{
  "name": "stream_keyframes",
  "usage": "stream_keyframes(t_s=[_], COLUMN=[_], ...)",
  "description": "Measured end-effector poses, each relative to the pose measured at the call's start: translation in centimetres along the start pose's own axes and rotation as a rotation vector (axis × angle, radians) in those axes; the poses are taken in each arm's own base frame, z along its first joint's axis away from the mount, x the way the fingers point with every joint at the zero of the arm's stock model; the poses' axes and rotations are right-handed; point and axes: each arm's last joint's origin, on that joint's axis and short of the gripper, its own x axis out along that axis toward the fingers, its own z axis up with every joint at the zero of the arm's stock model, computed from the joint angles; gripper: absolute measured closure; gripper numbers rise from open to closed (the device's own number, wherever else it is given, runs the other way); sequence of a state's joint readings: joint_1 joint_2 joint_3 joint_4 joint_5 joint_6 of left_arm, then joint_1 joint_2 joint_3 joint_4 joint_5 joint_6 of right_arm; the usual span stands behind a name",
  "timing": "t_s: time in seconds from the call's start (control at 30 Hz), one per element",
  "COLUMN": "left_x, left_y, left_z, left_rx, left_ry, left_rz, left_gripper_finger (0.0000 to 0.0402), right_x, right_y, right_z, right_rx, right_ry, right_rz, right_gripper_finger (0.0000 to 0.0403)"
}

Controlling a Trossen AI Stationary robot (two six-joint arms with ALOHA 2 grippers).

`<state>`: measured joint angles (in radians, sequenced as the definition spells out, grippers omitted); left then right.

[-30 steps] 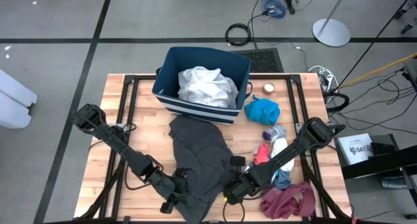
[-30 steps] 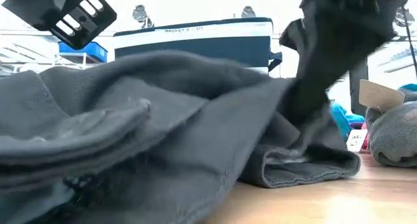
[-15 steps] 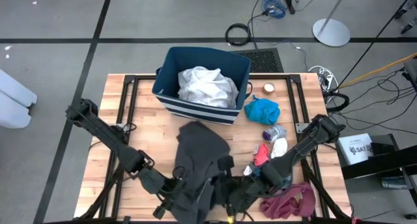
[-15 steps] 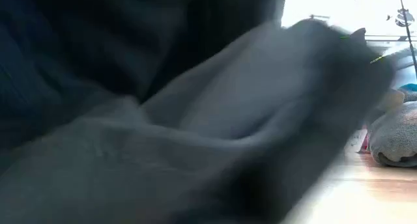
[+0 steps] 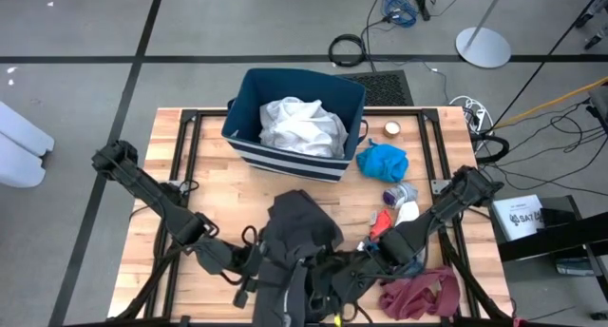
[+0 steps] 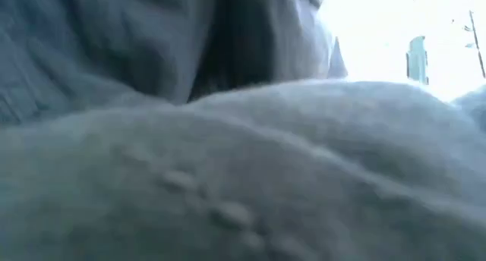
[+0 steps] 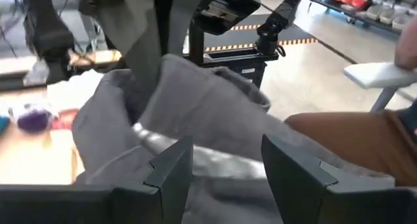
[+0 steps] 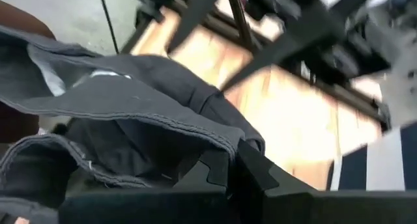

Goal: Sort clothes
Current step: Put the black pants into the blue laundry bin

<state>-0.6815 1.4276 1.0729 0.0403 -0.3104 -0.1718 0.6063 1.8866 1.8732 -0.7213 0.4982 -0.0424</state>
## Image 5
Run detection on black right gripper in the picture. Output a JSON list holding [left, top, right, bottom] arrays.
[[308, 248, 387, 324]]

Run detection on dark grey trousers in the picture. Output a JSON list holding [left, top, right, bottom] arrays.
[[251, 188, 346, 327]]

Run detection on coral red sock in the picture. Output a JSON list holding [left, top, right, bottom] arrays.
[[369, 207, 394, 242]]

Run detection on maroon shirt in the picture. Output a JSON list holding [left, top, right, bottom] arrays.
[[378, 265, 462, 321]]

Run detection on turquoise shirt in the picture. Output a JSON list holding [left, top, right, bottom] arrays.
[[355, 138, 409, 183]]

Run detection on white shirt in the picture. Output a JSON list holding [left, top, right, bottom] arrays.
[[258, 96, 350, 160]]

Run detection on navy white striped fabric basket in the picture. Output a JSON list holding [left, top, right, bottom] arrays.
[[220, 67, 371, 183]]

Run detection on white printed box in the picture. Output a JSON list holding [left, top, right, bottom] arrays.
[[491, 193, 547, 243]]

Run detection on black cart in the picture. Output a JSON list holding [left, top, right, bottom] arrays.
[[496, 193, 608, 290]]

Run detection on white rounded foam block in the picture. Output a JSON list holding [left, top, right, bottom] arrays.
[[0, 101, 56, 189]]

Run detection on grey round-base floor stand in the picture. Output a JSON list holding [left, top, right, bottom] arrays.
[[454, 0, 513, 70]]

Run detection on black power strip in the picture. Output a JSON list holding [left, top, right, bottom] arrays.
[[414, 0, 432, 23]]

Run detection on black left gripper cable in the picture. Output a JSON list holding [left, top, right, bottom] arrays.
[[239, 223, 261, 248]]

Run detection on black table frame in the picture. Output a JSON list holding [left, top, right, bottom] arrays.
[[108, 106, 514, 327]]

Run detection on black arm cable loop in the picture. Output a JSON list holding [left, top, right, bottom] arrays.
[[474, 134, 511, 165]]

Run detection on coiled black cable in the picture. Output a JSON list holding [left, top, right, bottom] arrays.
[[327, 33, 368, 68]]

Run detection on yellow cable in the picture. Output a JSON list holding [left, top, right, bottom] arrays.
[[492, 76, 608, 131]]

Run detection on blue coiled cable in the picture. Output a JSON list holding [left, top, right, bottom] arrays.
[[379, 0, 420, 29]]

